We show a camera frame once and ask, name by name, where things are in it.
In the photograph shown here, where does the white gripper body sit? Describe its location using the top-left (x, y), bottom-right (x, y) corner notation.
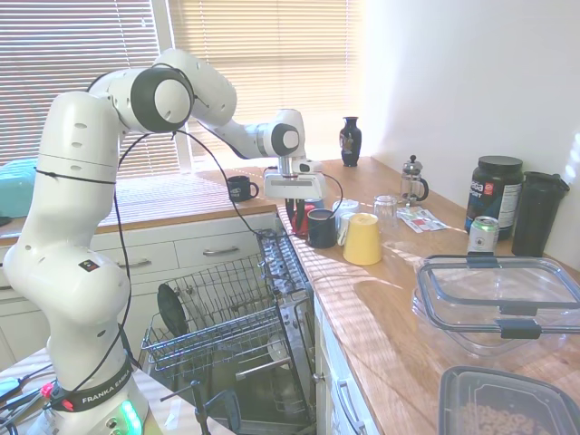
top-left (264, 168), bottom-right (325, 200)

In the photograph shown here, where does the red enamel mug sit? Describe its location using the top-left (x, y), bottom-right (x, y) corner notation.
top-left (291, 203), bottom-right (317, 240)

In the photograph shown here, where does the plain navy mug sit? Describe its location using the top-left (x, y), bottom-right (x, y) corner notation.
top-left (306, 208), bottom-right (339, 249)

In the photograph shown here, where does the pale white mug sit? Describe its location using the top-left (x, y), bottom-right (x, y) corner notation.
top-left (332, 198), bottom-right (362, 218)

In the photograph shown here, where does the dark blue printed mug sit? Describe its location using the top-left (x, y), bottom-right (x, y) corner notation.
top-left (226, 175), bottom-right (260, 203)

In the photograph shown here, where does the yellow plastic cup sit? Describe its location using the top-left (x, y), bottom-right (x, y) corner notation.
top-left (342, 212), bottom-right (383, 266)

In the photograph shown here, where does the built-in dishwasher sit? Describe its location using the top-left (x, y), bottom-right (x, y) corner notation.
top-left (144, 226), bottom-right (318, 435)

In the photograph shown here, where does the black decorated vase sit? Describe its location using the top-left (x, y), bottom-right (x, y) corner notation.
top-left (339, 116), bottom-right (364, 169)

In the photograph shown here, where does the clear glass tumbler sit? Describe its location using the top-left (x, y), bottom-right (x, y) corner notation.
top-left (372, 194), bottom-right (400, 230)

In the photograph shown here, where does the glass French press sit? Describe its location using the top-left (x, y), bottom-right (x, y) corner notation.
top-left (400, 154), bottom-right (430, 208)

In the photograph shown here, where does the red white packet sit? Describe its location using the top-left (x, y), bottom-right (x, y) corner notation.
top-left (397, 207), bottom-right (449, 234)

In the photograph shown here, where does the cream kitchen cabinet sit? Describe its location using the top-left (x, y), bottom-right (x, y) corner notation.
top-left (312, 294), bottom-right (382, 435)
top-left (0, 210), bottom-right (277, 363)

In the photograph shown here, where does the beige window blind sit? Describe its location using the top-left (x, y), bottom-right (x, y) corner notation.
top-left (169, 0), bottom-right (369, 160)
top-left (0, 0), bottom-right (180, 168)

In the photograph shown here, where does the white round dish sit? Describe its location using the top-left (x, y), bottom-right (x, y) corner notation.
top-left (266, 333), bottom-right (288, 364)

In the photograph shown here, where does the black plate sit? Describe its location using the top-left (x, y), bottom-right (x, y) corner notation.
top-left (156, 282), bottom-right (189, 337)

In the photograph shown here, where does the clear container grey lid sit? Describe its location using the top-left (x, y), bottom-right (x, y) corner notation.
top-left (411, 289), bottom-right (580, 364)
top-left (415, 254), bottom-right (580, 318)

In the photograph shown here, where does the white drink can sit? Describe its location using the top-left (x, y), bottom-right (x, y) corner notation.
top-left (467, 215), bottom-right (501, 256)

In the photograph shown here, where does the black protein powder tub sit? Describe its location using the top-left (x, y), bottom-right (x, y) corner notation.
top-left (463, 155), bottom-right (525, 242)

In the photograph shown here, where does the black food container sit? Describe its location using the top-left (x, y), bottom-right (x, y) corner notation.
top-left (436, 364), bottom-right (580, 435)

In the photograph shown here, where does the black shaker bottle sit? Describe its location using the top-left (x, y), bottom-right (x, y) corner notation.
top-left (511, 170), bottom-right (571, 258)

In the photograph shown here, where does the teal plastic container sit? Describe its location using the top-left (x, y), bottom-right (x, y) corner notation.
top-left (0, 158), bottom-right (38, 218)

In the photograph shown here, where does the wire dishwasher rack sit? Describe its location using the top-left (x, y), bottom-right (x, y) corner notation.
top-left (141, 253), bottom-right (295, 378)

